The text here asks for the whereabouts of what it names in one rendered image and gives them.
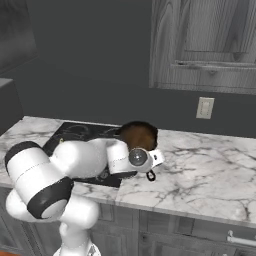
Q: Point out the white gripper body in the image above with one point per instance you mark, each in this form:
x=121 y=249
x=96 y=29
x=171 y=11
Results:
x=157 y=157

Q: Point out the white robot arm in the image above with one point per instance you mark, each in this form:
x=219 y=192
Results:
x=76 y=156

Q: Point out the black pan with brown inside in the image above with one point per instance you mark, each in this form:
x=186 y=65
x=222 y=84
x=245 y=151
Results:
x=140 y=136

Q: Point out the grey drawer front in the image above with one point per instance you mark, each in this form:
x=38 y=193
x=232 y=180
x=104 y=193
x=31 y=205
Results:
x=213 y=231
x=163 y=223

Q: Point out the grey cupboard door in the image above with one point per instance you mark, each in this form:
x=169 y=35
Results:
x=115 y=230
x=13 y=230
x=173 y=246

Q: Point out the black hob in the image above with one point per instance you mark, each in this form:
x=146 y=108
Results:
x=75 y=131

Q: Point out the dark grey appliance block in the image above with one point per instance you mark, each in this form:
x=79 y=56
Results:
x=9 y=106

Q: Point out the grey range hood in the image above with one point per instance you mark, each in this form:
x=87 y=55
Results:
x=15 y=30

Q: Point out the grey wooden wall cupboard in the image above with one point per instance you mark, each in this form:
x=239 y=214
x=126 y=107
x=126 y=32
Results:
x=203 y=40

